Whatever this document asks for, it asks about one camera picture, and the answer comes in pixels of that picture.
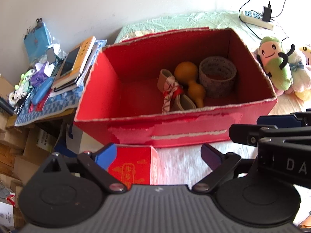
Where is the red gift box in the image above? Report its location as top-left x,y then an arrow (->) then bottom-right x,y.
107,145 -> 159,189

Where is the yellow red plush toy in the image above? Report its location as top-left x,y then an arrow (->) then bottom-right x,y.
295,45 -> 310,102

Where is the white plush with bow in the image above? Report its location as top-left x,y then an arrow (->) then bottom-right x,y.
285,49 -> 310,94

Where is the green bean plush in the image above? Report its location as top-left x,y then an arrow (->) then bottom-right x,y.
256,36 -> 295,91

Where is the blue checked cloth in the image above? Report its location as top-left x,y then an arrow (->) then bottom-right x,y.
14,39 -> 107,127

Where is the brown cardboard boxes stack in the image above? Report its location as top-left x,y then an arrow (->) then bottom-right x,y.
0,74 -> 81,231

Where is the red cardboard box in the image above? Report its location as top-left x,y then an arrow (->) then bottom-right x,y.
74,28 -> 277,148

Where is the blue pencil case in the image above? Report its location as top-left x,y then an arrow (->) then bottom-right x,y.
32,77 -> 54,106

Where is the orange gourd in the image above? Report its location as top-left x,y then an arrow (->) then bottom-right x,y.
174,62 -> 206,108

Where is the smartphone on book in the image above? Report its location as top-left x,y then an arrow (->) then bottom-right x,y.
60,47 -> 80,77

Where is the purple package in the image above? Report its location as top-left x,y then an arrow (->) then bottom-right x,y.
30,62 -> 55,87

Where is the green frog toy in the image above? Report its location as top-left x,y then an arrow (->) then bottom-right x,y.
14,68 -> 36,90

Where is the white power strip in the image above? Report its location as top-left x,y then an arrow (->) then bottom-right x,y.
240,10 -> 274,30

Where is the black charger plug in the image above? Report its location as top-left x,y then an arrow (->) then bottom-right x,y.
261,4 -> 272,22

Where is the yellow book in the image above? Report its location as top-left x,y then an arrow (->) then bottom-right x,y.
52,36 -> 96,89

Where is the green floral bed sheet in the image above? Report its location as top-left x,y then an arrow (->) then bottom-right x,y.
115,10 -> 288,43

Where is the black power cable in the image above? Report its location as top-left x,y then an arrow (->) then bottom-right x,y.
238,0 -> 290,42

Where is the blue bag on wall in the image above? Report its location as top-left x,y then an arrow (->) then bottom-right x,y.
24,18 -> 52,63

